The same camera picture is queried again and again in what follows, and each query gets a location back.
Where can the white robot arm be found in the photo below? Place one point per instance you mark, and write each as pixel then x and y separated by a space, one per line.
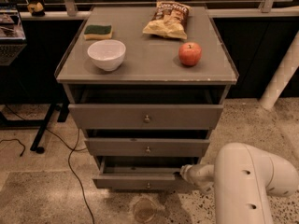
pixel 242 179

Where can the grey middle drawer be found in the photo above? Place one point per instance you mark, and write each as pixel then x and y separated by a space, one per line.
pixel 147 147

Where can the black desk frame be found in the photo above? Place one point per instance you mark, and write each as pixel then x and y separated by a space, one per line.
pixel 39 124

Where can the round floor drain cover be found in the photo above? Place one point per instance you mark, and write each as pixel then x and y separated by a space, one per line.
pixel 144 210

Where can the red apple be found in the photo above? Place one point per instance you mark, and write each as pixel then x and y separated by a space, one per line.
pixel 189 53

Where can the grey top drawer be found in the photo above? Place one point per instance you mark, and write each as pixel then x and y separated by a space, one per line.
pixel 147 117

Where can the grey bottom drawer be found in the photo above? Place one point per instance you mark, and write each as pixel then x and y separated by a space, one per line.
pixel 141 173

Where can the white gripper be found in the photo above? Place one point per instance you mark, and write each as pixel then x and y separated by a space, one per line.
pixel 191 174

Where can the small yellow black object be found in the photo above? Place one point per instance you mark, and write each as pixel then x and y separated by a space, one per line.
pixel 36 9

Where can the grey drawer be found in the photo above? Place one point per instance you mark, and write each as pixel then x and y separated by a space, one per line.
pixel 147 117
pixel 147 147
pixel 141 173

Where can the green yellow sponge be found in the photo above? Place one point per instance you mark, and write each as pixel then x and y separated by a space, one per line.
pixel 98 32

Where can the grey drawer cabinet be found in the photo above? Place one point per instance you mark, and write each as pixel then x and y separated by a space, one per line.
pixel 151 73

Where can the yellow brown chip bag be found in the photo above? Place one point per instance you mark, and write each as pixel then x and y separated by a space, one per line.
pixel 169 20

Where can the white diagonal pillar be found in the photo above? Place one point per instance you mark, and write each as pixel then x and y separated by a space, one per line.
pixel 282 76

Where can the white ceramic bowl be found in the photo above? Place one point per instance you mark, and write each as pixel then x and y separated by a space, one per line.
pixel 107 55

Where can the laptop on desk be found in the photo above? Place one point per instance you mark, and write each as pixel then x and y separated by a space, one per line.
pixel 12 36

